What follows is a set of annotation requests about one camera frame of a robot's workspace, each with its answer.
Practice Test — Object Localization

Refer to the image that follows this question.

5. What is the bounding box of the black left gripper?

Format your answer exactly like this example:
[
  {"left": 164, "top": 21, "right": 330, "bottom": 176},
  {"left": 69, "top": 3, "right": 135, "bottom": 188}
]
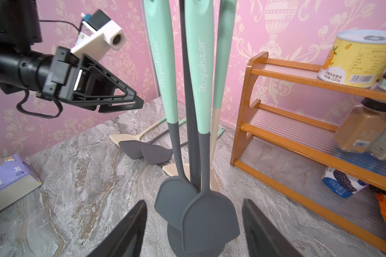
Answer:
[{"left": 36, "top": 47, "right": 144, "bottom": 114}]

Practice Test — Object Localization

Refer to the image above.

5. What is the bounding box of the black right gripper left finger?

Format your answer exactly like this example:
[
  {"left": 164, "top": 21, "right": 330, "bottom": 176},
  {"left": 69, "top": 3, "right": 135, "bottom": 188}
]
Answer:
[{"left": 89, "top": 200, "right": 148, "bottom": 257}]

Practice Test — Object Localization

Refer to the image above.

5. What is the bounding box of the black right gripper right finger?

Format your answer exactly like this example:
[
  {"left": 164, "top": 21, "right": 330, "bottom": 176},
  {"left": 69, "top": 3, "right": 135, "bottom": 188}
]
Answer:
[{"left": 242, "top": 199, "right": 301, "bottom": 257}]

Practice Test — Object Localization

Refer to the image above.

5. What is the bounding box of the mint grey solid spatula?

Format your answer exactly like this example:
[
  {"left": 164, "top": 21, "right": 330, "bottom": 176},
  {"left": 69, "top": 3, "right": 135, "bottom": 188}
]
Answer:
[{"left": 181, "top": 0, "right": 240, "bottom": 252}]

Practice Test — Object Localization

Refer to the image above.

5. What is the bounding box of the beige long-handled spatula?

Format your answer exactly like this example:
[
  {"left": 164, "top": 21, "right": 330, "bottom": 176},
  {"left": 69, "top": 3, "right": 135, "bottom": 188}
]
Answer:
[{"left": 109, "top": 117, "right": 166, "bottom": 145}]

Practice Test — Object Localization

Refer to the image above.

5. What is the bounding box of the mint grey ladle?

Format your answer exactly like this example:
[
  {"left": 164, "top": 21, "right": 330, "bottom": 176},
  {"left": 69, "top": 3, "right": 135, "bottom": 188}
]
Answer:
[{"left": 144, "top": 1, "right": 198, "bottom": 231}]

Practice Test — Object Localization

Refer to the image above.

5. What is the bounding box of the mint grey slotted turner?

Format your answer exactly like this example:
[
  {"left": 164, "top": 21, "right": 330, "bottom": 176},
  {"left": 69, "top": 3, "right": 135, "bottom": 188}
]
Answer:
[{"left": 119, "top": 118, "right": 186, "bottom": 163}]

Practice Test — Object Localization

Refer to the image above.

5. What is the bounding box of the mint beige scraper spatula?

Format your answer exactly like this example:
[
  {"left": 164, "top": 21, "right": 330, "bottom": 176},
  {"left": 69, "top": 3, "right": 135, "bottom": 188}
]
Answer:
[{"left": 162, "top": 0, "right": 238, "bottom": 193}]

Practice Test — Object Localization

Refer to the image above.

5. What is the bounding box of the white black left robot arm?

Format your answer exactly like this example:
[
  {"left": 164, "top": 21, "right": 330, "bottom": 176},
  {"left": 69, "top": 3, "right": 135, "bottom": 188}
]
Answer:
[{"left": 0, "top": 1, "right": 144, "bottom": 113}]

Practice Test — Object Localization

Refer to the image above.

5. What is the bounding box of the grey utensil rack stand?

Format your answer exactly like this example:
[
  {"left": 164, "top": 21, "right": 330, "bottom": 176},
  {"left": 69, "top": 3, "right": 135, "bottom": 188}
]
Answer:
[{"left": 167, "top": 1, "right": 224, "bottom": 257}]

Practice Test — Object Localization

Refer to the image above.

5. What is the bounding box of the wooden three-tier shelf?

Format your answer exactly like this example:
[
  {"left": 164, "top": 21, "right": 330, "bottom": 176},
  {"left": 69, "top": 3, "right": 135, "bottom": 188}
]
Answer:
[{"left": 231, "top": 51, "right": 386, "bottom": 254}]

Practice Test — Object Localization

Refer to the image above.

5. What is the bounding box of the purple tissue box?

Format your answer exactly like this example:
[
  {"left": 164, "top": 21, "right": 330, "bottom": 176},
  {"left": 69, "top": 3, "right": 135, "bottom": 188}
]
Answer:
[{"left": 0, "top": 154, "right": 42, "bottom": 211}]

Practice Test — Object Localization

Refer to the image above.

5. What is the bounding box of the brown spice jar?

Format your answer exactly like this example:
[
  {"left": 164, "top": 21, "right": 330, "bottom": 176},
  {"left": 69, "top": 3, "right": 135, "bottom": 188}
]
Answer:
[{"left": 333, "top": 97, "right": 386, "bottom": 153}]

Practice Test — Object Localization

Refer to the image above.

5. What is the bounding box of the yellow pineapple can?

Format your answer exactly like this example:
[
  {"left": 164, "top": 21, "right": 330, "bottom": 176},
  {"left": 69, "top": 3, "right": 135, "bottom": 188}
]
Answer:
[{"left": 318, "top": 30, "right": 386, "bottom": 88}]

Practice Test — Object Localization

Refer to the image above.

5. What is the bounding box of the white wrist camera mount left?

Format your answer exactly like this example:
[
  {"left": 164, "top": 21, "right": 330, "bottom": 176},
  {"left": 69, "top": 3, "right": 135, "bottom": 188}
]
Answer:
[{"left": 70, "top": 10, "right": 127, "bottom": 61}]

